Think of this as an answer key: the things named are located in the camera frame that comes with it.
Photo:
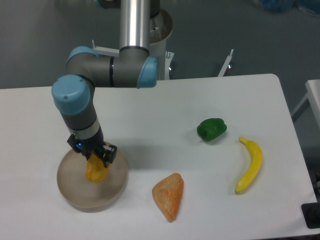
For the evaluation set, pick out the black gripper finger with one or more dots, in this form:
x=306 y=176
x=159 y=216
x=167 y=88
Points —
x=106 y=153

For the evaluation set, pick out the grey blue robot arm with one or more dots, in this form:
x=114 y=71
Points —
x=86 y=70

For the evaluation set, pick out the blue bag in background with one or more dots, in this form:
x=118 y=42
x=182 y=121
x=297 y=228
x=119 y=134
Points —
x=310 y=7

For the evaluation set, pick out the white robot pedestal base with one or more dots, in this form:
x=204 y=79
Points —
x=161 y=27

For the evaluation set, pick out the orange toy bread slice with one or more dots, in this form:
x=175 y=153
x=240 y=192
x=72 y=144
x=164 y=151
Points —
x=167 y=195

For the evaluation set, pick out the black device at table edge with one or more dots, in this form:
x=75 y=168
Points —
x=311 y=214

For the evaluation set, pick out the beige round plate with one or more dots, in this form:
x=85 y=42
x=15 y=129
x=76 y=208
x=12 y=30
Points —
x=85 y=195

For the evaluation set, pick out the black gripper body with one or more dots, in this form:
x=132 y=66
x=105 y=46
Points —
x=88 y=146

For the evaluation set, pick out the white side table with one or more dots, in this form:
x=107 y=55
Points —
x=310 y=99

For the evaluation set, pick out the yellow toy banana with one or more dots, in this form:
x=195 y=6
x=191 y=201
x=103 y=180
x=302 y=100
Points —
x=256 y=160

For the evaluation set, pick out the green toy pepper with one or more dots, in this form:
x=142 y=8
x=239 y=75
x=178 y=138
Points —
x=211 y=129

